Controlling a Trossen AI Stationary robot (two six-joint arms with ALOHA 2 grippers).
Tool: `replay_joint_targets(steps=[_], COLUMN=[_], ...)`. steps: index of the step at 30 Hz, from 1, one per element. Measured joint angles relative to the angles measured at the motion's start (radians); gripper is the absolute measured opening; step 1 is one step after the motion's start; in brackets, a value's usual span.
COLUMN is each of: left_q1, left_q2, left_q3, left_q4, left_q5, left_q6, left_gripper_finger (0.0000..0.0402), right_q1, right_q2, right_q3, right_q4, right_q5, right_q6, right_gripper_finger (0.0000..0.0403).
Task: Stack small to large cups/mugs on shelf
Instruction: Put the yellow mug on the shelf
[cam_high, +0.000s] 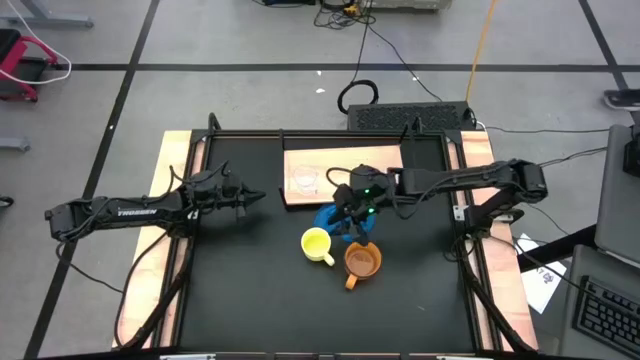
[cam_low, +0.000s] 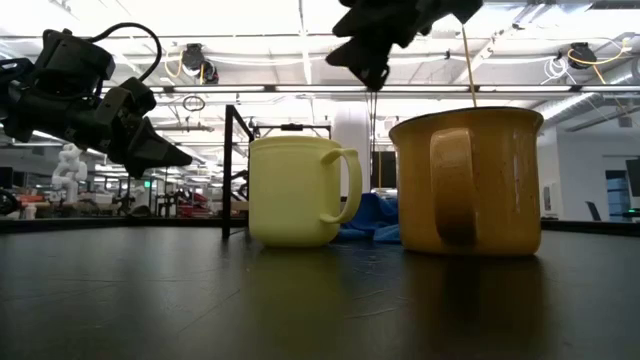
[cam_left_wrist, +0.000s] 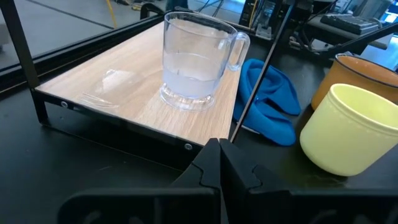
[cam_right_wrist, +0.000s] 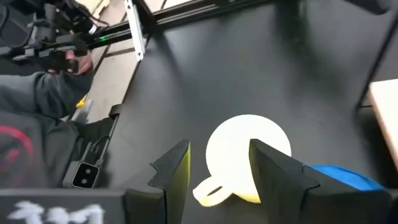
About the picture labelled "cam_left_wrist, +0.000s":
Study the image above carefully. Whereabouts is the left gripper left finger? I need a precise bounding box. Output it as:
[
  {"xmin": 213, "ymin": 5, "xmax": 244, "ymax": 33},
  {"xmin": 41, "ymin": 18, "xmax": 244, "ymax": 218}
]
[{"xmin": 58, "ymin": 138, "xmax": 222, "ymax": 224}]

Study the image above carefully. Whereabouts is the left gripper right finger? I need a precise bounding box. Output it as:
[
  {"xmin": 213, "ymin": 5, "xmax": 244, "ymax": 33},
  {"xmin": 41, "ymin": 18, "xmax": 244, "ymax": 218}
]
[{"xmin": 219, "ymin": 138, "xmax": 398, "ymax": 224}]

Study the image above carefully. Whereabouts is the clear plastic mug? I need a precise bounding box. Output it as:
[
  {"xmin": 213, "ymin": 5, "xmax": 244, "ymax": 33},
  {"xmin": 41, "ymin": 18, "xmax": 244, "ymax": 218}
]
[{"xmin": 159, "ymin": 11, "xmax": 251, "ymax": 112}]

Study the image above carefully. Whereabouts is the pale yellow plastic mug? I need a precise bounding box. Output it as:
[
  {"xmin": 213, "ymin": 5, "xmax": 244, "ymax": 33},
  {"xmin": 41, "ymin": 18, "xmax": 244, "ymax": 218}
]
[{"xmin": 300, "ymin": 83, "xmax": 398, "ymax": 177}]

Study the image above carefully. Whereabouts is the orange enamel mug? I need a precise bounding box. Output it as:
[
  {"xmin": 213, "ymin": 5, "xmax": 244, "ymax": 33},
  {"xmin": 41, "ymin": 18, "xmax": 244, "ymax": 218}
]
[{"xmin": 310, "ymin": 53, "xmax": 398, "ymax": 111}]

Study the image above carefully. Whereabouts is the blue cloth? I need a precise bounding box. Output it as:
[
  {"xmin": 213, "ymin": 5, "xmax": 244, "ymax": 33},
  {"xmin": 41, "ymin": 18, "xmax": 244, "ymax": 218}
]
[{"xmin": 233, "ymin": 58, "xmax": 302, "ymax": 147}]

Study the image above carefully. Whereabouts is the black keyboard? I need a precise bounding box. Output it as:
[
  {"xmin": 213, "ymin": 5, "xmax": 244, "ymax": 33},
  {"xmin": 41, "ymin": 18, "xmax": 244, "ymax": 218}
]
[{"xmin": 320, "ymin": 14, "xmax": 381, "ymax": 35}]

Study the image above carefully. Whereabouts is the wooden shelf with black frame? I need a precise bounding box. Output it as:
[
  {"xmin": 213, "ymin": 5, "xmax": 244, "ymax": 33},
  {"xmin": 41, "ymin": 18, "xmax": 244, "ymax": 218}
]
[{"xmin": 0, "ymin": 0, "xmax": 296, "ymax": 172}]

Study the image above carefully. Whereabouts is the yellow hanging cable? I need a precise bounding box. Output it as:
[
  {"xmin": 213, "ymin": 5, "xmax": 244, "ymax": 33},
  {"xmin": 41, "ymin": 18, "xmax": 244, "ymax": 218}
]
[{"xmin": 105, "ymin": 0, "xmax": 118, "ymax": 29}]

